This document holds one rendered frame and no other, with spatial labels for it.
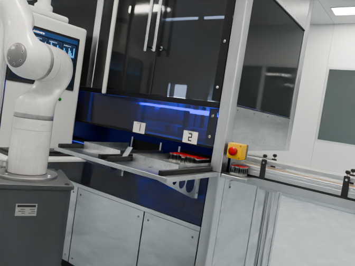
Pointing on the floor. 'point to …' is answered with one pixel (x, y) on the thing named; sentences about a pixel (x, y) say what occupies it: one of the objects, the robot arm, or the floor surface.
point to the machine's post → (224, 131)
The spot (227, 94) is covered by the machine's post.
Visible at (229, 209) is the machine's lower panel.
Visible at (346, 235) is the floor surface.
